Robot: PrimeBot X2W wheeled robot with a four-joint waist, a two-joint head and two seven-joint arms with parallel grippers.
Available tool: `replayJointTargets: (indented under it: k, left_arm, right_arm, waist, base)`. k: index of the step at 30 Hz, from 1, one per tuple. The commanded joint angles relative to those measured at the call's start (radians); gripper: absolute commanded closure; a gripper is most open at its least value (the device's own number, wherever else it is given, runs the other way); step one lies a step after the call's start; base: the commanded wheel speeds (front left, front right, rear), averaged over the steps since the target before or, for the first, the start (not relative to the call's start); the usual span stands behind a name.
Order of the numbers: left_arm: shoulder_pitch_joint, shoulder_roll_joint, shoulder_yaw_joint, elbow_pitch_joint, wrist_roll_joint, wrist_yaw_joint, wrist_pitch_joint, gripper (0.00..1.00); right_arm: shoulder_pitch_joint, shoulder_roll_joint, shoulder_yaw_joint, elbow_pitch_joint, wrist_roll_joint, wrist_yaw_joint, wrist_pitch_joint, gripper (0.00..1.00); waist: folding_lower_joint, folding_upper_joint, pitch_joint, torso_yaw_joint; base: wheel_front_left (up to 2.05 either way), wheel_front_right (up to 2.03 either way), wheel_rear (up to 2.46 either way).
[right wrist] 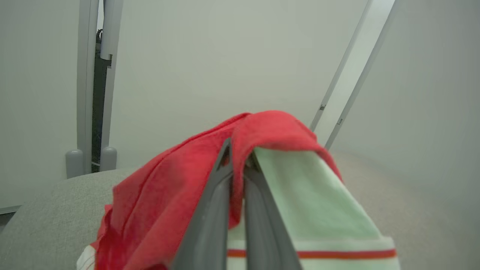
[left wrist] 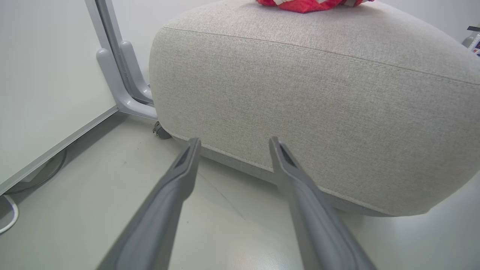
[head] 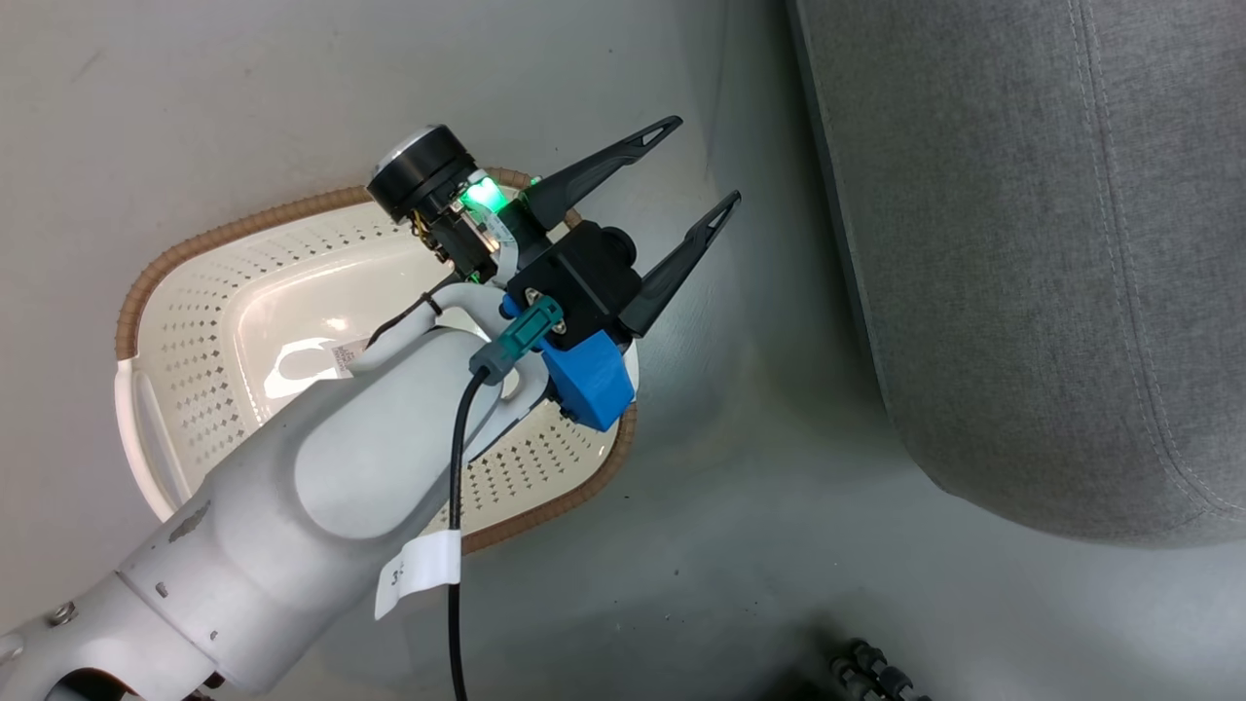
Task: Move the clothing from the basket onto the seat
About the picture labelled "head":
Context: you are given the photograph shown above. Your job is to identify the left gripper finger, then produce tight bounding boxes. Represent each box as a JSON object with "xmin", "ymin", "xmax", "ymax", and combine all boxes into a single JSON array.
[
  {"xmin": 524, "ymin": 116, "xmax": 684, "ymax": 233},
  {"xmin": 617, "ymin": 190, "xmax": 743, "ymax": 340}
]

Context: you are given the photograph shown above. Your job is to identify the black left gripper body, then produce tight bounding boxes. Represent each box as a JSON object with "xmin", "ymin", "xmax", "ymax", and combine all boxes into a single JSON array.
[{"xmin": 367, "ymin": 124, "xmax": 643, "ymax": 348}]

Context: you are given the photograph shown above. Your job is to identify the white laundry basket brown rim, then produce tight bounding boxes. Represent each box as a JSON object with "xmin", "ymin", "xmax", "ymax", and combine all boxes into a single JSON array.
[{"xmin": 114, "ymin": 166, "xmax": 641, "ymax": 557}]

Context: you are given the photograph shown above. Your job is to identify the grey fabric sofa seat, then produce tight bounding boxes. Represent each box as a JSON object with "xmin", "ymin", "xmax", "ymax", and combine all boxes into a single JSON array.
[{"xmin": 784, "ymin": 0, "xmax": 1246, "ymax": 548}]

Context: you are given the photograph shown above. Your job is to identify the black cable with teal plug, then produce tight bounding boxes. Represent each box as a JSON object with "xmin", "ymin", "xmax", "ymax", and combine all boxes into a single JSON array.
[{"xmin": 446, "ymin": 296, "xmax": 567, "ymax": 701}]

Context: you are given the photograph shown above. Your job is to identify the white cable label tag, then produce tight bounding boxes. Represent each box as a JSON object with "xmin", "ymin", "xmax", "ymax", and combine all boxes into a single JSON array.
[{"xmin": 375, "ymin": 530, "xmax": 462, "ymax": 622}]

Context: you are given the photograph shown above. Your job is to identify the black ribbed hose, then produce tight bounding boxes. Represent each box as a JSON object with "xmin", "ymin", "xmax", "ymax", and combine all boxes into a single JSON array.
[{"xmin": 827, "ymin": 638, "xmax": 935, "ymax": 701}]

